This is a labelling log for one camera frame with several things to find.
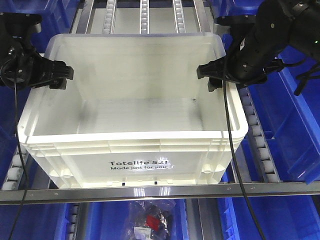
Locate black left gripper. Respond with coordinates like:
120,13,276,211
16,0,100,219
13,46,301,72
0,37,74,90

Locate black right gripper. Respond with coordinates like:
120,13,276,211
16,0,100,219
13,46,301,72
196,23,291,92

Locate white plastic Totelife bin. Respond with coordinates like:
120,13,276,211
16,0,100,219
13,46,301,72
18,32,248,189

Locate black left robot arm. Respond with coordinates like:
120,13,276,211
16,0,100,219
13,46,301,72
0,12,74,90

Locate blue bin upper left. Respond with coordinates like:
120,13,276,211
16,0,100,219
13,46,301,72
12,0,79,53

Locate blue bin upper right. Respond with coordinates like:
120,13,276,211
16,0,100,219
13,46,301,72
210,0,263,50

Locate blue bin lower left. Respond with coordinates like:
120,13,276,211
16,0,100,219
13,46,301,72
0,203,73,240

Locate blue bin lower centre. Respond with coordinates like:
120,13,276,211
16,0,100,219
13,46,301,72
84,199,190,240

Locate rear roller track left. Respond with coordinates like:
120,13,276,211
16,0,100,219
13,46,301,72
102,0,117,35

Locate roller track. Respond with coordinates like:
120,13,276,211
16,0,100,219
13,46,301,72
1,147,24,191
238,88,281,183
102,0,117,35
139,0,150,35
172,0,186,34

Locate rear roller track right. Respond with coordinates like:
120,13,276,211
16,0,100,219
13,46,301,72
172,0,186,34

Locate rear roller track middle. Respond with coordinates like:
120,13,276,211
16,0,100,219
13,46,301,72
139,0,150,35

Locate plastic bag with parts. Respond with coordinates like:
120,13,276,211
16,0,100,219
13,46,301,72
123,199,176,240

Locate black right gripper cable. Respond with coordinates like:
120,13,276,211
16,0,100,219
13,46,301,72
222,57,266,240

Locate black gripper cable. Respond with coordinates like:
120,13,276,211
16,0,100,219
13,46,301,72
222,57,266,240
8,77,30,240

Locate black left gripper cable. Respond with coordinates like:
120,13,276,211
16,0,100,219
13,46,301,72
8,77,30,240

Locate steel front shelf rail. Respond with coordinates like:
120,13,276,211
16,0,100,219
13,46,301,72
0,181,320,205

